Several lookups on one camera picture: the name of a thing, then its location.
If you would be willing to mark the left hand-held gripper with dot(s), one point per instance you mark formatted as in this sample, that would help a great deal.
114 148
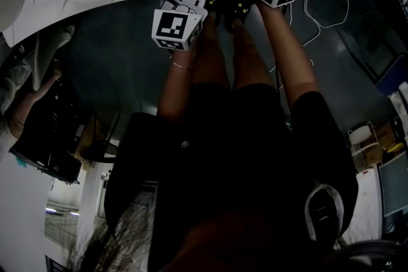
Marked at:
172 27

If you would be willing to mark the person's left forearm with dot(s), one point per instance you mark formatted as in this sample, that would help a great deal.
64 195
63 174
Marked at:
175 89

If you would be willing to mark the person's right forearm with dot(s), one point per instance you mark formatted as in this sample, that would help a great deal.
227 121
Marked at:
287 51

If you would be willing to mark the person's left shoe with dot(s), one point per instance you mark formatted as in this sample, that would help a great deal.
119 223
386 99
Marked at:
214 6

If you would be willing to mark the person's shoe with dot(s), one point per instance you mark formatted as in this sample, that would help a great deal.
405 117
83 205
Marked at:
214 6
237 12

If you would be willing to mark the person's right shoe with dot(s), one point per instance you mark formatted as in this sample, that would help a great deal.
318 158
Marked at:
237 12

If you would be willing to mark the person's left leg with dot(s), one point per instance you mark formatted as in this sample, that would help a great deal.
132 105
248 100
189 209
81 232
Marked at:
210 54

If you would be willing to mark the person's black and white shirt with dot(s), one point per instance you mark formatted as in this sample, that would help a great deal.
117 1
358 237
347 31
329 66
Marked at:
223 153

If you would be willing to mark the cardboard box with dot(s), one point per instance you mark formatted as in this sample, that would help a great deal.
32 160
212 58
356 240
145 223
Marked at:
89 143

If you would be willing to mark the black equipment case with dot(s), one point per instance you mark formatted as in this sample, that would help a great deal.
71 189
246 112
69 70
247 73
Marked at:
48 137

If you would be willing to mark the grey display board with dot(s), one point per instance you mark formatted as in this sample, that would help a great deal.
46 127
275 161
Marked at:
395 184

